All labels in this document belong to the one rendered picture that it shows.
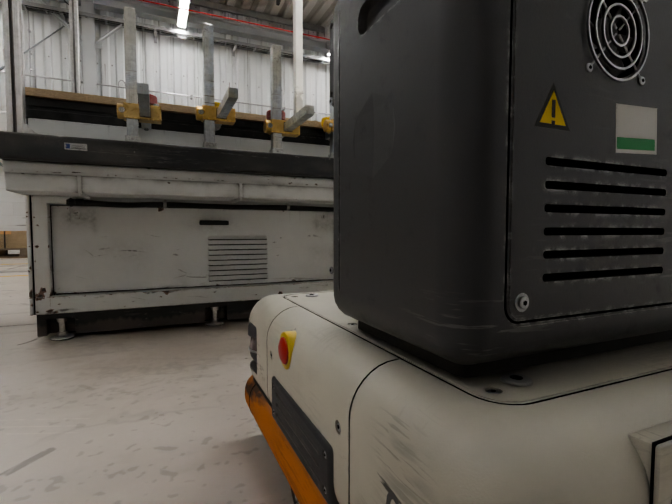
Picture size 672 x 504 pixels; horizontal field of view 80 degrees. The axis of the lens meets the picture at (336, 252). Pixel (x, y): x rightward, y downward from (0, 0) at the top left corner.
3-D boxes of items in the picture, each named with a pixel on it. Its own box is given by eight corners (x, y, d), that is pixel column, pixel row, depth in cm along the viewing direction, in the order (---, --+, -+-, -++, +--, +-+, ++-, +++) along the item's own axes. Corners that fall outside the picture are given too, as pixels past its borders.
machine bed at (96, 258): (744, 277, 351) (749, 176, 347) (28, 343, 144) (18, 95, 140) (654, 270, 414) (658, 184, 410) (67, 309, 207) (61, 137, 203)
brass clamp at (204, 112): (235, 122, 147) (235, 108, 147) (197, 117, 142) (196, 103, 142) (232, 126, 153) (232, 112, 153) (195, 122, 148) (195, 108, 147)
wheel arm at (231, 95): (239, 101, 124) (238, 87, 124) (227, 99, 123) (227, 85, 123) (219, 132, 164) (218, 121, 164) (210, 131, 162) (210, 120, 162)
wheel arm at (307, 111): (314, 117, 134) (314, 104, 134) (305, 116, 133) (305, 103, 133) (278, 143, 174) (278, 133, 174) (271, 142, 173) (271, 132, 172)
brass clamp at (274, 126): (300, 134, 158) (300, 121, 157) (266, 131, 152) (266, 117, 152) (295, 138, 163) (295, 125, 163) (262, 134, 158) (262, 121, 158)
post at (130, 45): (138, 152, 136) (135, 6, 134) (127, 152, 135) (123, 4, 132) (139, 154, 139) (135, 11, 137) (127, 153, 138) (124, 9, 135)
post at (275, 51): (282, 170, 157) (281, 44, 154) (273, 170, 155) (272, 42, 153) (279, 172, 160) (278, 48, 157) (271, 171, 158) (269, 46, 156)
